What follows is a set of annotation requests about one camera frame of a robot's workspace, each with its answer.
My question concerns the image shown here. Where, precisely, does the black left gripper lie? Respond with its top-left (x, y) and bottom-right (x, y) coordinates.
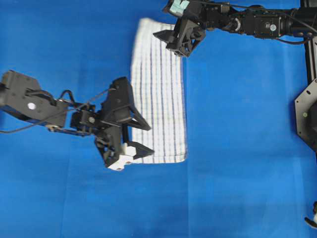
top-left (95, 77), bottom-right (154, 171)

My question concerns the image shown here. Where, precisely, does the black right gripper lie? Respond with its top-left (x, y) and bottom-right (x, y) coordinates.
top-left (153, 18), bottom-right (206, 57)

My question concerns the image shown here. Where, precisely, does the white blue-striped towel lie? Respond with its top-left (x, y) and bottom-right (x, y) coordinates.
top-left (130, 18), bottom-right (187, 164)

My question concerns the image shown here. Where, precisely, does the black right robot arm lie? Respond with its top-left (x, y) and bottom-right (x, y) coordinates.
top-left (153, 0), bottom-right (317, 57)

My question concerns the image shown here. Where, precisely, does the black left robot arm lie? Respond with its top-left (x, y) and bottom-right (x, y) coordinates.
top-left (0, 70), bottom-right (154, 171)

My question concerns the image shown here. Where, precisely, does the blue table cloth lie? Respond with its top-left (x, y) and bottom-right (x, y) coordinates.
top-left (0, 0), bottom-right (317, 238)

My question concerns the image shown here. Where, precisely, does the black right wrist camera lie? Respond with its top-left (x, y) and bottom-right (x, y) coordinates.
top-left (162, 0), bottom-right (204, 18)

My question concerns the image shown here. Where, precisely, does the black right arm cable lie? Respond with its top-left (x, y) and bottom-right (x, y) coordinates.
top-left (188, 0), bottom-right (315, 45)

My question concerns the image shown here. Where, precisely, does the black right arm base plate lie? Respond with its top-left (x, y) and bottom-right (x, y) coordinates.
top-left (294, 79), bottom-right (317, 152)

